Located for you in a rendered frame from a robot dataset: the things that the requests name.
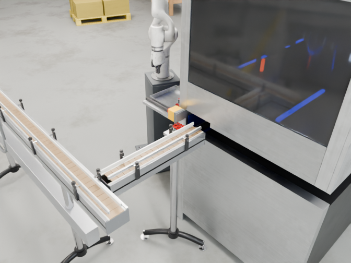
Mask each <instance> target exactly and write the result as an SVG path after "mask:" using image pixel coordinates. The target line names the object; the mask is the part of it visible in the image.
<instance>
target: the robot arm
mask: <svg viewBox="0 0 351 263"><path fill-rule="evenodd" d="M151 14H152V16H153V17H154V19H153V22H152V24H151V25H150V28H149V30H148V37H149V39H150V40H151V49H152V51H151V56H150V63H151V66H152V67H154V68H155V72H154V73H152V75H151V77H152V79H154V80H156V81H168V80H171V79H173V78H174V74H173V73H172V72H170V48H171V46H172V45H173V44H174V42H175V41H176V39H177V38H178V30H177V29H176V27H174V23H173V21H172V19H171V18H170V17H169V16H168V0H151ZM162 21H164V22H165V23H166V24H167V25H168V26H163V25H161V24H160V23H161V22H162ZM164 42H165V43H164Z"/></svg>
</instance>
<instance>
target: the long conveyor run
mask: <svg viewBox="0 0 351 263"><path fill-rule="evenodd" d="M19 102H20V104H19V105H18V104H17V103H16V102H15V101H14V100H13V99H12V98H11V97H9V96H8V95H7V94H6V93H5V92H4V91H3V90H2V89H1V88H0V120H1V121H2V122H3V123H4V124H5V125H6V126H7V127H8V128H9V129H10V130H11V132H12V133H13V134H14V135H15V136H16V137H17V138H18V139H19V140H20V141H21V142H22V143H23V145H24V146H25V147H26V148H27V149H28V150H29V151H30V152H31V153H32V154H33V155H34V156H35V157H36V159H37V160H38V161H39V162H40V163H41V164H42V165H43V166H44V167H45V168H46V169H47V170H48V172H49V173H50V174H51V175H52V176H53V177H54V178H55V179H56V180H57V181H58V182H59V183H60V184H61V186H62V187H63V188H64V189H65V190H66V191H67V192H68V193H69V194H70V195H71V196H72V197H73V198H74V200H75V201H76V202H77V203H78V204H79V205H80V206H81V207H82V208H83V209H84V210H85V211H86V212H87V214H88V215H89V216H90V217H91V218H92V219H93V220H94V221H95V222H96V223H97V224H98V225H99V227H100V228H101V229H102V230H103V231H104V232H105V233H106V235H109V234H110V233H112V232H113V231H115V230H117V229H118V228H120V227H121V226H123V225H124V224H126V223H127V222H129V221H130V215H129V209H128V206H127V205H126V204H124V203H123V202H122V201H121V200H120V199H119V198H118V197H117V196H116V195H115V194H114V193H113V192H112V191H110V190H109V189H108V188H107V187H106V186H105V185H104V184H103V183H102V180H101V173H99V172H100V168H97V169H96V172H97V175H96V176H94V175H93V174H92V173H91V172H90V171H89V170H88V169H87V168H85V167H84V166H83V165H82V164H81V163H80V162H79V161H78V160H77V159H76V158H75V157H74V156H73V155H72V154H70V153H69V152H68V151H67V150H66V149H65V148H64V147H63V146H62V145H61V144H60V143H59V142H58V141H57V138H56V134H55V132H54V131H55V128H51V131H52V134H51V135H50V134H49V133H48V132H47V131H46V130H45V129H44V128H43V127H42V126H41V125H39V124H38V123H37V122H36V121H35V120H34V119H33V118H32V117H31V116H30V115H29V114H28V113H27V112H26V111H25V109H24V106H23V103H22V99H19ZM20 106H21V107H20ZM52 136H53V137H52Z"/></svg>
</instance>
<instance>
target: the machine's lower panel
mask: <svg viewBox="0 0 351 263"><path fill-rule="evenodd" d="M329 205H330V204H328V203H327V202H325V201H323V200H322V199H320V198H318V197H316V196H315V195H313V194H311V193H309V192H308V191H306V190H304V189H302V188H301V187H299V186H297V185H295V184H294V183H292V182H290V181H288V180H287V179H285V178H283V177H281V176H280V175H278V174H276V173H274V172H273V171H271V170H269V169H268V168H266V167H264V166H262V165H260V164H259V163H257V162H255V161H254V160H252V159H250V158H248V157H247V156H245V155H244V154H241V153H240V152H238V151H237V150H235V149H233V148H231V147H230V146H228V145H226V144H224V143H223V142H221V141H219V140H217V139H216V138H214V137H212V136H210V135H209V134H207V133H205V145H203V146H201V147H200V148H198V149H196V150H195V151H193V152H191V153H189V154H188V155H186V156H185V160H184V188H183V213H184V214H185V215H186V216H188V217H189V218H190V219H191V220H192V221H194V222H195V223H196V224H197V225H199V226H200V227H201V228H202V229H203V230H205V231H206V232H207V233H208V234H210V235H211V236H212V237H213V238H214V239H216V240H217V241H219V242H220V243H221V244H222V245H223V246H225V247H226V248H227V249H228V250H229V251H231V252H232V253H233V254H234V255H236V256H237V257H238V258H239V259H240V260H242V261H243V262H244V263H307V261H308V258H309V256H310V253H311V251H312V248H313V245H314V243H315V240H316V238H317V236H318V233H319V230H320V228H321V225H322V223H323V220H324V218H325V215H326V213H327V210H328V208H329Z"/></svg>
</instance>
